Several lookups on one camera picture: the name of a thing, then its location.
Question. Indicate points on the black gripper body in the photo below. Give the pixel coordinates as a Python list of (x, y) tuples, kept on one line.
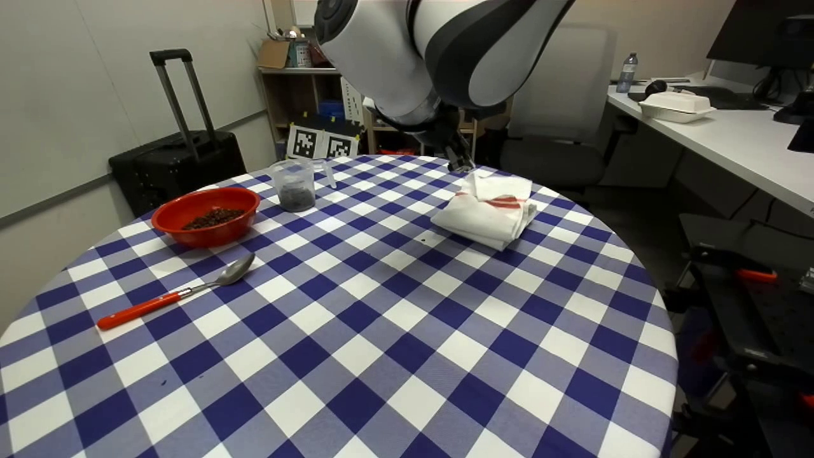
[(448, 135)]

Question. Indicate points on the white towel with red stripes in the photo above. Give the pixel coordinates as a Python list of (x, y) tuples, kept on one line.
[(478, 223)]

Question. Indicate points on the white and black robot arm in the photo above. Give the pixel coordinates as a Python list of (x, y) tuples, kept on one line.
[(383, 51)]

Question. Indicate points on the white office chair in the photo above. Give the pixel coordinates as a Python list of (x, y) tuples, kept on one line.
[(567, 119)]

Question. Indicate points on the black white marker tag board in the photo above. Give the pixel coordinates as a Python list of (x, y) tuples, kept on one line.
[(321, 143)]

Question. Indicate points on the clear plastic cup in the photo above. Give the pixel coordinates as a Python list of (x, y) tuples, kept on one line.
[(296, 195)]

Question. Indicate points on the wooden shelf unit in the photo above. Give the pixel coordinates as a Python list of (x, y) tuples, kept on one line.
[(296, 73)]

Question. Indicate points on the clear water bottle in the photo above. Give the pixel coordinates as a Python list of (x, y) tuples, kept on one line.
[(626, 74)]

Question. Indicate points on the brown cardboard box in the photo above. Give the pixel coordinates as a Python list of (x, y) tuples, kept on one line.
[(272, 54)]

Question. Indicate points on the blue white checkered tablecloth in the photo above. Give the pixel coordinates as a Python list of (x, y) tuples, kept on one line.
[(383, 340)]

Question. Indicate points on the white stacked food containers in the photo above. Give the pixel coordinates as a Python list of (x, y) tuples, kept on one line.
[(674, 106)]

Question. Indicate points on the black wheeled suitcase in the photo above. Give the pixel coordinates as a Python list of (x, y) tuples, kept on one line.
[(178, 168)]

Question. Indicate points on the black keyboard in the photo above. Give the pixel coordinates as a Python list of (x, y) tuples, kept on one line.
[(728, 97)]

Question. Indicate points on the red bowl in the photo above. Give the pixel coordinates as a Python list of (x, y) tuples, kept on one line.
[(168, 224)]

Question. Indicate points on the white desk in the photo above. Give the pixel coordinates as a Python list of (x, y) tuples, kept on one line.
[(745, 143)]

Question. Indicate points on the black computer monitor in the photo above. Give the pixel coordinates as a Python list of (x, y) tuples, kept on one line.
[(763, 28)]

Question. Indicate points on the black monitor stand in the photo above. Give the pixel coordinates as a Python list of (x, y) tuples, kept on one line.
[(800, 111)]

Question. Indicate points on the black perforated cart platform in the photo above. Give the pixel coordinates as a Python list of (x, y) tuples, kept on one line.
[(763, 340)]

